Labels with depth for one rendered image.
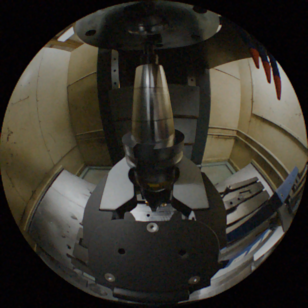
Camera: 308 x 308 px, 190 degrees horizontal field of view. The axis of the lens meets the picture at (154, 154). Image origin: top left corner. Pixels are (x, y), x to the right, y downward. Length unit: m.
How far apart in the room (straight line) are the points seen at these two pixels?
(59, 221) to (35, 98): 1.05
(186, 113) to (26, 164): 1.23
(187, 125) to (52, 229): 1.23
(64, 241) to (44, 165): 0.67
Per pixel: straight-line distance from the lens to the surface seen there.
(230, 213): 0.57
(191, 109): 0.55
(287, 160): 1.03
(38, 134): 1.09
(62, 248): 0.94
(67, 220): 0.93
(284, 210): 0.28
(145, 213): 0.38
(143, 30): 0.16
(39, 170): 1.08
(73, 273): 0.97
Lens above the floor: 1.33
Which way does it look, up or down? 31 degrees down
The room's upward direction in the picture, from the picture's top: 3 degrees counter-clockwise
